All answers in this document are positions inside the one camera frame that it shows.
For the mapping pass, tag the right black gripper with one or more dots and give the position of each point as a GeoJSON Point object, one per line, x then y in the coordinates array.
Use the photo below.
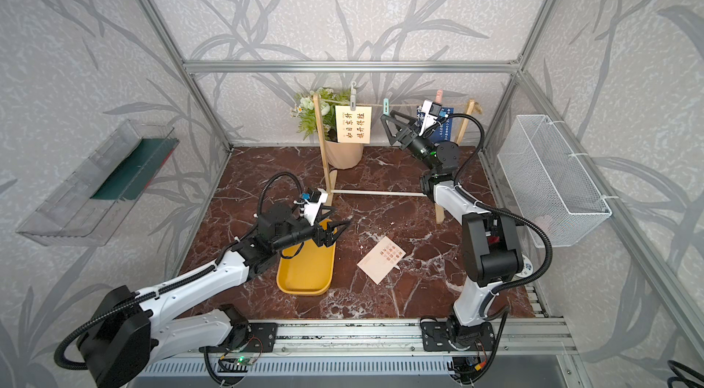
{"type": "Point", "coordinates": [409, 137]}

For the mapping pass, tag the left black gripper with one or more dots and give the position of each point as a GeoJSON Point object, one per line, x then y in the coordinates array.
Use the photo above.
{"type": "Point", "coordinates": [318, 239]}

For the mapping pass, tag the blue postcard white characters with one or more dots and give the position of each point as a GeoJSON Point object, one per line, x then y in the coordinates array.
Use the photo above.
{"type": "Point", "coordinates": [444, 131]}

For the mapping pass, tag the cream postcard red stamps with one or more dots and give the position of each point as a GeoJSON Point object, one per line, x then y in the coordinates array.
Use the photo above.
{"type": "Point", "coordinates": [381, 259]}

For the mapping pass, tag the cream postcard red characters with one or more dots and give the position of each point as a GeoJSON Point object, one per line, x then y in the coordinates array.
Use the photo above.
{"type": "Point", "coordinates": [353, 125]}

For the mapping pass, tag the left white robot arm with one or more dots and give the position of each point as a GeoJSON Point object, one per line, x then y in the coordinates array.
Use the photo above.
{"type": "Point", "coordinates": [132, 329]}

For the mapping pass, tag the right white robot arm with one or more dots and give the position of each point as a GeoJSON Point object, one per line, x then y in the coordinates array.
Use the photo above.
{"type": "Point", "coordinates": [492, 253]}

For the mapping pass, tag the wooden hanging rack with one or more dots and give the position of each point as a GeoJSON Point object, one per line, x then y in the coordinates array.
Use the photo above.
{"type": "Point", "coordinates": [330, 179]}

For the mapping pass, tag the yellow plastic tray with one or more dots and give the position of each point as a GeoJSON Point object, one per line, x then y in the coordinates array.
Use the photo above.
{"type": "Point", "coordinates": [308, 273]}

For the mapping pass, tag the potted green plant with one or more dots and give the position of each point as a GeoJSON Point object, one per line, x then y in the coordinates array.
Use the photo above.
{"type": "Point", "coordinates": [341, 156]}

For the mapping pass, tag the green circuit board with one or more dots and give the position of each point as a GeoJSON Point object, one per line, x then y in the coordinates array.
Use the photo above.
{"type": "Point", "coordinates": [240, 364]}

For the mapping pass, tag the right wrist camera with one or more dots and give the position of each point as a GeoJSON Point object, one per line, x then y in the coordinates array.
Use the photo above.
{"type": "Point", "coordinates": [428, 114]}

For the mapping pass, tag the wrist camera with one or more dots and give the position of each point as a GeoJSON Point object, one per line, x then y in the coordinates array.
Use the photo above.
{"type": "Point", "coordinates": [428, 114]}
{"type": "Point", "coordinates": [311, 203]}

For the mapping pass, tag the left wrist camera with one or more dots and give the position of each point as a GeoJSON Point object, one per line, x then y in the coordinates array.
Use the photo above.
{"type": "Point", "coordinates": [311, 203]}

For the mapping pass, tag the white wire mesh basket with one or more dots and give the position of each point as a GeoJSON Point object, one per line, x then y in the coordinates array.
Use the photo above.
{"type": "Point", "coordinates": [550, 184]}

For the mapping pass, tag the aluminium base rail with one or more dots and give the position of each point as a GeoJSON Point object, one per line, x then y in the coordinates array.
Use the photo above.
{"type": "Point", "coordinates": [360, 337]}

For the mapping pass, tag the clear plastic wall shelf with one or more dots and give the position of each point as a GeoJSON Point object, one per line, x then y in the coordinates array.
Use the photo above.
{"type": "Point", "coordinates": [89, 206]}

